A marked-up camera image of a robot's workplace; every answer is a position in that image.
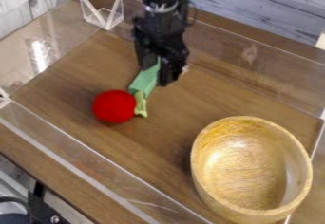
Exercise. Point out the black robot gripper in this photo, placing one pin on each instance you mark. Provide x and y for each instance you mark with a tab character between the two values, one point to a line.
157	33

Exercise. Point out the black clamp with cable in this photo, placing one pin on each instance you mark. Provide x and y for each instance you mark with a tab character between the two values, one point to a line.
37	211

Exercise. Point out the red felt strawberry toy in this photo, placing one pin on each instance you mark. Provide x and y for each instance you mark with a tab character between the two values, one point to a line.
115	106

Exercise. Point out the clear acrylic corner bracket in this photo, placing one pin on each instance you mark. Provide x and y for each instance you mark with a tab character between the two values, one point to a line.
104	18

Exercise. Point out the green rectangular block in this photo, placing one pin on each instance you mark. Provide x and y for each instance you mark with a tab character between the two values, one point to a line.
145	80

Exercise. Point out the clear acrylic table barrier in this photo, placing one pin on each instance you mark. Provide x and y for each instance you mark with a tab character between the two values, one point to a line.
123	172

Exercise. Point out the wooden bowl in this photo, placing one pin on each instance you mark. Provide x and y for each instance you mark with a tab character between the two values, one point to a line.
251	170

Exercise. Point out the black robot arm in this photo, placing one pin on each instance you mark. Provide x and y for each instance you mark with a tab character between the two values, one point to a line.
164	5

